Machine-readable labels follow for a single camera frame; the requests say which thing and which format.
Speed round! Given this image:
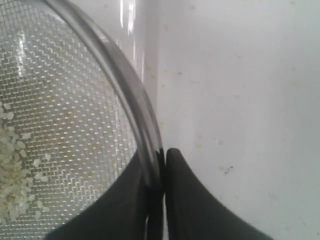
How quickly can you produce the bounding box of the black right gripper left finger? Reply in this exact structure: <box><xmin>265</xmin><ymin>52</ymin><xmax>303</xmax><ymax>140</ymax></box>
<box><xmin>44</xmin><ymin>149</ymin><xmax>151</xmax><ymax>240</ymax></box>

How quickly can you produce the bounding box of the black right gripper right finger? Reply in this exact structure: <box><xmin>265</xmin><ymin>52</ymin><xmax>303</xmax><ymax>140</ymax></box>
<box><xmin>165</xmin><ymin>148</ymin><xmax>270</xmax><ymax>240</ymax></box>

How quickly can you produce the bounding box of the round steel mesh sieve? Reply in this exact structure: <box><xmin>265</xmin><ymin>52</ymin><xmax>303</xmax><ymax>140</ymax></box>
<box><xmin>0</xmin><ymin>0</ymin><xmax>163</xmax><ymax>240</ymax></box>

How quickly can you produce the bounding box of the pile of tan grain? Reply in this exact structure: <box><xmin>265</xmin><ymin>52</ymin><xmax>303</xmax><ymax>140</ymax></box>
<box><xmin>0</xmin><ymin>103</ymin><xmax>49</xmax><ymax>226</ymax></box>

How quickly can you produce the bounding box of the white square plastic tray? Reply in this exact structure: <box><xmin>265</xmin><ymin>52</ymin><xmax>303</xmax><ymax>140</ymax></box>
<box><xmin>75</xmin><ymin>0</ymin><xmax>320</xmax><ymax>240</ymax></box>

